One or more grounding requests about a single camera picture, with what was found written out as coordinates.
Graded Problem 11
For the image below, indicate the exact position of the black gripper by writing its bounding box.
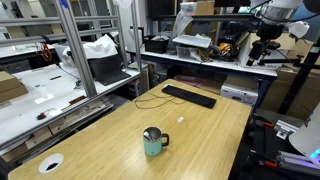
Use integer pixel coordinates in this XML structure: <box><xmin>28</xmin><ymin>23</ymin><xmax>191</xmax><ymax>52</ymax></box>
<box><xmin>246</xmin><ymin>22</ymin><xmax>285</xmax><ymax>67</ymax></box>

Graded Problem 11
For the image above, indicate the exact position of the dark grey marker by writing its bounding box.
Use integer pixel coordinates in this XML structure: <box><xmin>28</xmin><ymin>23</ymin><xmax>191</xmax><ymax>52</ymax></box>
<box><xmin>143</xmin><ymin>130</ymin><xmax>156</xmax><ymax>142</ymax></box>

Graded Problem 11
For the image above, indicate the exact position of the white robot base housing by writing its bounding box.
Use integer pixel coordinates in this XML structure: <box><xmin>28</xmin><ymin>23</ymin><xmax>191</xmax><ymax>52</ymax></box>
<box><xmin>288</xmin><ymin>102</ymin><xmax>320</xmax><ymax>168</ymax></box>

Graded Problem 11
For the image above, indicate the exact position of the black tripod stand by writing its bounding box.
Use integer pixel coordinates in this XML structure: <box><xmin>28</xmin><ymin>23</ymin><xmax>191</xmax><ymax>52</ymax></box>
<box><xmin>257</xmin><ymin>39</ymin><xmax>320</xmax><ymax>116</ymax></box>

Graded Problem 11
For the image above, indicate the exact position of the white box with holes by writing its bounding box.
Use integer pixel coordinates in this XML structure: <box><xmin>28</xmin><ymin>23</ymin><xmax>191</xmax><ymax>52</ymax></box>
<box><xmin>219</xmin><ymin>82</ymin><xmax>260</xmax><ymax>107</ymax></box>

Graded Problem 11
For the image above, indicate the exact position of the white long lab bench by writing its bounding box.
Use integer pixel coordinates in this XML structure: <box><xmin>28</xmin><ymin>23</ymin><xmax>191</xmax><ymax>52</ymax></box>
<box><xmin>127</xmin><ymin>49</ymin><xmax>280</xmax><ymax>78</ymax></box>

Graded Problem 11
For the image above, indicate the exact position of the large brown cardboard carton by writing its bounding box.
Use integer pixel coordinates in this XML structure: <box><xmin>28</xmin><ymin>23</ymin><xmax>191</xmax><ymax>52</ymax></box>
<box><xmin>259</xmin><ymin>65</ymin><xmax>320</xmax><ymax>122</ymax></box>

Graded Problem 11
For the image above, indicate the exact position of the white wrapped tray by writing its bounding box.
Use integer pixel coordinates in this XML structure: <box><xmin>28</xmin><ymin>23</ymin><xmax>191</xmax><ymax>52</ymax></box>
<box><xmin>171</xmin><ymin>33</ymin><xmax>213</xmax><ymax>50</ymax></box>

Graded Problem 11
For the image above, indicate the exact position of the small cardboard box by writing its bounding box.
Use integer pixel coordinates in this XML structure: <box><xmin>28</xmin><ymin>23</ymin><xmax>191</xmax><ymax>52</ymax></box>
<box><xmin>194</xmin><ymin>0</ymin><xmax>216</xmax><ymax>16</ymax></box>

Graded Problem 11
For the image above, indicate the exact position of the black computer keyboard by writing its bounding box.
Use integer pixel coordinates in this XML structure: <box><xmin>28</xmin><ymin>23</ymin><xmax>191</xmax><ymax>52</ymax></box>
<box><xmin>161</xmin><ymin>84</ymin><xmax>218</xmax><ymax>110</ymax></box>

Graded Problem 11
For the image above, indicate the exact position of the clear plastic bag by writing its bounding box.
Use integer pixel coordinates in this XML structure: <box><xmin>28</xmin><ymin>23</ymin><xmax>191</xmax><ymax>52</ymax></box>
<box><xmin>166</xmin><ymin>9</ymin><xmax>195</xmax><ymax>55</ymax></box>

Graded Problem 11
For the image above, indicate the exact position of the black plastic bin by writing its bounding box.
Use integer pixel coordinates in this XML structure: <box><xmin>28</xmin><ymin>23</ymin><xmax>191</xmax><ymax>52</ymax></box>
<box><xmin>142</xmin><ymin>34</ymin><xmax>170</xmax><ymax>55</ymax></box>

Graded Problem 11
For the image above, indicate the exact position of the silver aluminium extrusion bar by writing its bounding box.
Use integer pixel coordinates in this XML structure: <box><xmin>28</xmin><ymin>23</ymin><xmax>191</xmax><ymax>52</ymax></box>
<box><xmin>275</xmin><ymin>149</ymin><xmax>320</xmax><ymax>177</ymax></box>

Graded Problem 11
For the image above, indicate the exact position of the teal metal mug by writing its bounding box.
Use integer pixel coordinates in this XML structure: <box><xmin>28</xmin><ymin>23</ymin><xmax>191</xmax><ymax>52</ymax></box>
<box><xmin>142</xmin><ymin>126</ymin><xmax>170</xmax><ymax>157</ymax></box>

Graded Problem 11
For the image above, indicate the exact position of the black open laptop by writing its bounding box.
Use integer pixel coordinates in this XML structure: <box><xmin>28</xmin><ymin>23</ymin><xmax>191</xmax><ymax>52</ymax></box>
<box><xmin>87</xmin><ymin>54</ymin><xmax>132</xmax><ymax>87</ymax></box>

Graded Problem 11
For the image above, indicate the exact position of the white plastic cover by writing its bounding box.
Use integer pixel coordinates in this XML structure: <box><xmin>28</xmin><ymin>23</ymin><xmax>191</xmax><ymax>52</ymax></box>
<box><xmin>54</xmin><ymin>33</ymin><xmax>120</xmax><ymax>68</ymax></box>

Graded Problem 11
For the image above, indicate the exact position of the small black red device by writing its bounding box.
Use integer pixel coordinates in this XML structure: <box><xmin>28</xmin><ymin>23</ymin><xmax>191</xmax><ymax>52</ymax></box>
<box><xmin>35</xmin><ymin>112</ymin><xmax>48</xmax><ymax>121</ymax></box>

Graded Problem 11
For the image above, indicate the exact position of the white workbench shelf board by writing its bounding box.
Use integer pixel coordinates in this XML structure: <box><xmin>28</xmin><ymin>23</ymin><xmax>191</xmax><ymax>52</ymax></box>
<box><xmin>0</xmin><ymin>63</ymin><xmax>142</xmax><ymax>149</ymax></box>

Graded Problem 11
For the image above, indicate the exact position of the white round table grommet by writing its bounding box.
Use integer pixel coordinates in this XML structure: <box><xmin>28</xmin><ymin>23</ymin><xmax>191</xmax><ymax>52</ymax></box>
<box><xmin>38</xmin><ymin>152</ymin><xmax>65</xmax><ymax>174</ymax></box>

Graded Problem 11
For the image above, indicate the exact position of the brown cardboard box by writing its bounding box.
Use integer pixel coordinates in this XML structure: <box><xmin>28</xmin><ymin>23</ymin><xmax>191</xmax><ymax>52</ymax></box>
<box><xmin>0</xmin><ymin>70</ymin><xmax>30</xmax><ymax>104</ymax></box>

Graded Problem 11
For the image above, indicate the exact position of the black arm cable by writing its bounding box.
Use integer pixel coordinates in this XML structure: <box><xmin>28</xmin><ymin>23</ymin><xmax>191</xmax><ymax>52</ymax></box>
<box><xmin>252</xmin><ymin>0</ymin><xmax>320</xmax><ymax>25</ymax></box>

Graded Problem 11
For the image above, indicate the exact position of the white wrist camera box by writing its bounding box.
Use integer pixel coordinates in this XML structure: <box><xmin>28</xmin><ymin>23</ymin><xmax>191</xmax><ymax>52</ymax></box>
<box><xmin>287</xmin><ymin>20</ymin><xmax>311</xmax><ymax>39</ymax></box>

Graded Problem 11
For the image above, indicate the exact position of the orange handled black clamp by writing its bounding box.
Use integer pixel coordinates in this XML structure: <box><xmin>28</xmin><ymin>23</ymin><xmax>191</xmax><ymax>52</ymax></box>
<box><xmin>252</xmin><ymin>114</ymin><xmax>277</xmax><ymax>130</ymax></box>
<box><xmin>249</xmin><ymin>149</ymin><xmax>280</xmax><ymax>169</ymax></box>

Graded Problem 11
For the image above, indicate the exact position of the thin black keyboard cable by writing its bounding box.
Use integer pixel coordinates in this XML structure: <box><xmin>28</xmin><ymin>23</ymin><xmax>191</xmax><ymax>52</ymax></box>
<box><xmin>134</xmin><ymin>91</ymin><xmax>186</xmax><ymax>110</ymax></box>

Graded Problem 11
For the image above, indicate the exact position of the aluminium extrusion shelf frame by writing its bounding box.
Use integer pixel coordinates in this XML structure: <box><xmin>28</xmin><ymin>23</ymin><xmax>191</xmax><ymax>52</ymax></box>
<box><xmin>0</xmin><ymin>0</ymin><xmax>145</xmax><ymax>98</ymax></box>

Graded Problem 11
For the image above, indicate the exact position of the red hanging cable loop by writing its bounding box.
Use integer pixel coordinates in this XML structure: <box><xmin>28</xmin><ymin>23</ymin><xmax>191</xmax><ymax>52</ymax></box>
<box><xmin>41</xmin><ymin>42</ymin><xmax>54</xmax><ymax>63</ymax></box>

